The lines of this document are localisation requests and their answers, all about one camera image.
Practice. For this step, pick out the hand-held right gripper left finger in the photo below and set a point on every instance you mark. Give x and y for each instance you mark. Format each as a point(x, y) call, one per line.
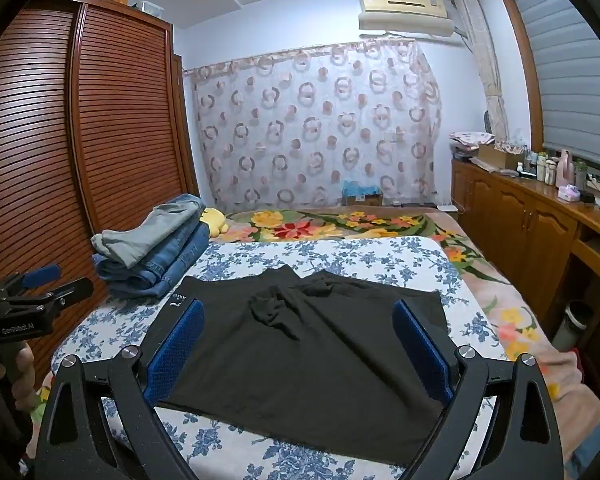
point(177, 350)

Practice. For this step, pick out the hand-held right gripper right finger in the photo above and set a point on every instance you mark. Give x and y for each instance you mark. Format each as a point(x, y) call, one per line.
point(422, 350)

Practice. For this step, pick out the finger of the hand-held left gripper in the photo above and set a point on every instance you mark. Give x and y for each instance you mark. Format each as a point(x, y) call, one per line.
point(42, 274)
point(72, 290)

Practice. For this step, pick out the black pants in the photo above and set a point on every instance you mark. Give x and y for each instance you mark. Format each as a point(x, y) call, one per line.
point(300, 340)

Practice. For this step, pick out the folded grey pants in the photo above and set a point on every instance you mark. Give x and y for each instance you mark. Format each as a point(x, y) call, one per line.
point(150, 232)

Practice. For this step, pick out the person's left hand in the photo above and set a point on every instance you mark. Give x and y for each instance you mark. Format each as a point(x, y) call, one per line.
point(22, 375)

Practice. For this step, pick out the folded blue jeans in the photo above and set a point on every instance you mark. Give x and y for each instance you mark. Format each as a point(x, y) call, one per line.
point(180, 255)
point(145, 282)

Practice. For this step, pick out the blue floral bed sheet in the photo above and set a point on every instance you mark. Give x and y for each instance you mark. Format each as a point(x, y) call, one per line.
point(360, 260)

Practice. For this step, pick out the yellow plush toy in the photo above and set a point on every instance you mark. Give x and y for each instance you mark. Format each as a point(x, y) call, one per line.
point(215, 220)

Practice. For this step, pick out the white waste bin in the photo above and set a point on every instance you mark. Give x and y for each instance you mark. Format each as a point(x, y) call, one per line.
point(575, 322)

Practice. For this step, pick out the wooden sideboard cabinet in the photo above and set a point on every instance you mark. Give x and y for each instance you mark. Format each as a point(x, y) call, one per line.
point(525, 230)

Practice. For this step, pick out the small cardboard box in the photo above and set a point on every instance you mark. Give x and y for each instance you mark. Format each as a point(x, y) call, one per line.
point(361, 200)

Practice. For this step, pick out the brown louvred wooden wardrobe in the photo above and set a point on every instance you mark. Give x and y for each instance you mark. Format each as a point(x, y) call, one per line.
point(120, 110)

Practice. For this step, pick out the open cardboard box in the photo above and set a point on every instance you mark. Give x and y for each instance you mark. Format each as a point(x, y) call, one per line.
point(500, 156)

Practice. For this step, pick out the small pink box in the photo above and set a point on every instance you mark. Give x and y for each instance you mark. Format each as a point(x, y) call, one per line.
point(569, 193)

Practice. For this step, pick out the stack of folded pink cloths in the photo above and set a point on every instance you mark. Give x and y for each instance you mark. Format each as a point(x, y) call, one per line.
point(472, 141)

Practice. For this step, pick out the white bottle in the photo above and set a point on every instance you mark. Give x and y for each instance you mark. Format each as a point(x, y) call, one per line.
point(542, 170)

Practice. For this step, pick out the pink bottle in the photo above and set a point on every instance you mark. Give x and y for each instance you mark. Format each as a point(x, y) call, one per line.
point(564, 170)

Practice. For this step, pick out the clear plastic storage box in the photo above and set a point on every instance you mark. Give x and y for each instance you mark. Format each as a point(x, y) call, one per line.
point(149, 8)

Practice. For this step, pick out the beige patterned side curtain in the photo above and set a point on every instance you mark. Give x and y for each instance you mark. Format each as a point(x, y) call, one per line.
point(485, 60)

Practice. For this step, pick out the grey window blind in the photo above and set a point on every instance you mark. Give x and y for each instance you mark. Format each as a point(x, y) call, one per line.
point(570, 75)

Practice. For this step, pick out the white wall air conditioner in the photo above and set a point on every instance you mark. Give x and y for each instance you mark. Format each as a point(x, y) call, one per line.
point(405, 15)

